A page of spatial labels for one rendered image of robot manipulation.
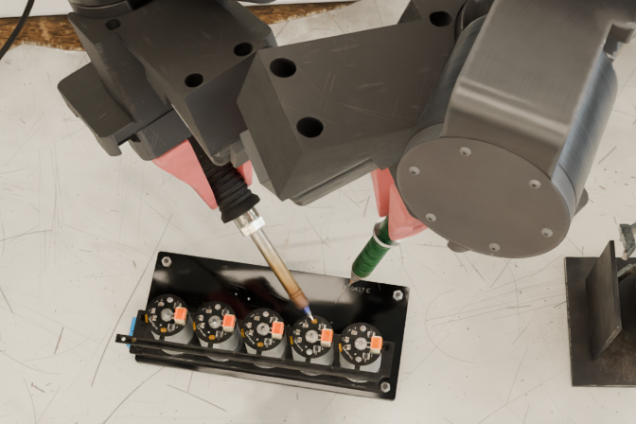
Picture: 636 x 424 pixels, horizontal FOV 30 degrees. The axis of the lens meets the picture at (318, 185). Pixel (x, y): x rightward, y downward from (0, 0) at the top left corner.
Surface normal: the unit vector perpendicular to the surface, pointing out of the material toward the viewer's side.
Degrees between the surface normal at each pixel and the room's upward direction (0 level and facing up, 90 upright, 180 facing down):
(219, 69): 27
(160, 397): 0
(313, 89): 19
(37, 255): 0
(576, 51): 13
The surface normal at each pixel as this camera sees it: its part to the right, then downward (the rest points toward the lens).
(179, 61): -0.28, -0.68
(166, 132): 0.51, 0.48
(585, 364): -0.02, -0.38
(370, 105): 0.28, -0.47
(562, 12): 0.07, -0.57
